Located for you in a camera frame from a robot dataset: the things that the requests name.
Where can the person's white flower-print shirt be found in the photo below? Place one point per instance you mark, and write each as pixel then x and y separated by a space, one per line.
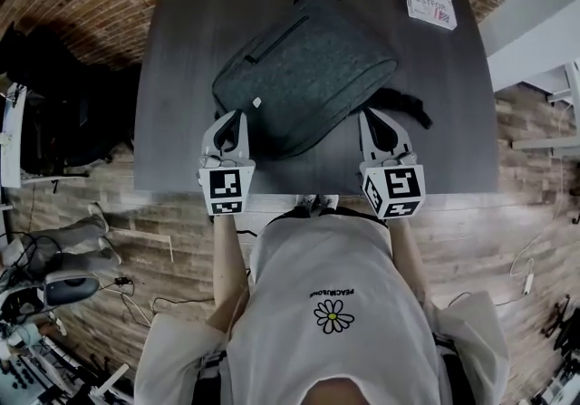
pixel 331 303

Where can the dark grey felt backpack bag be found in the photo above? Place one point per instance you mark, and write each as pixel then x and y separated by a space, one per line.
pixel 312 68

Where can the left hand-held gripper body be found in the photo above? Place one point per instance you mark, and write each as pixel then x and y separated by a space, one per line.
pixel 225 188

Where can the white cabinet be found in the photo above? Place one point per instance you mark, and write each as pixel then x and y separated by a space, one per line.
pixel 530 18

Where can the person's white shoe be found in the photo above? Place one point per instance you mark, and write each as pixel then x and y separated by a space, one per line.
pixel 306 202
pixel 99 216
pixel 111 250
pixel 329 201

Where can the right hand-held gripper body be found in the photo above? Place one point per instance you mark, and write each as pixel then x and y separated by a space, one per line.
pixel 395 188

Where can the black tripod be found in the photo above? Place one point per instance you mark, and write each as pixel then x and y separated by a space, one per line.
pixel 562 326

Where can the person's black trousers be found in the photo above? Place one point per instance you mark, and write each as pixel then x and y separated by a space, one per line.
pixel 290 214

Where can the person's left white shoe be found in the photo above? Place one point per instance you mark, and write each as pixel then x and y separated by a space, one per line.
pixel 306 202

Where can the white metal frame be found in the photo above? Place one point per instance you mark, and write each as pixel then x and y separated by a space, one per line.
pixel 559 122

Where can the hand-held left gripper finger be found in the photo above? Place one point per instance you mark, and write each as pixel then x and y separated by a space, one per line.
pixel 243 136
pixel 215 130

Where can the person's right forearm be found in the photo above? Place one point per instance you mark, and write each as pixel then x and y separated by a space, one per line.
pixel 410 258

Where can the person's left forearm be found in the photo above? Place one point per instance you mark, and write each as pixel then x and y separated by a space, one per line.
pixel 229 267

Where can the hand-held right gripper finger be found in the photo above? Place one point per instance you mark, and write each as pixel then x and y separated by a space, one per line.
pixel 365 136
pixel 395 133

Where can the white equipment rack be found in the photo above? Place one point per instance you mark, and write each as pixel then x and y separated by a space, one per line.
pixel 41 367

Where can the white side desk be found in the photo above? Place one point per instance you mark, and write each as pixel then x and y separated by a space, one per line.
pixel 11 136

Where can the person's right white shoe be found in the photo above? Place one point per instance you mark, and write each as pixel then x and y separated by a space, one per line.
pixel 329 201

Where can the grey headset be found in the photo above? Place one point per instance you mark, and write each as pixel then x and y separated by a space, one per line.
pixel 70 287

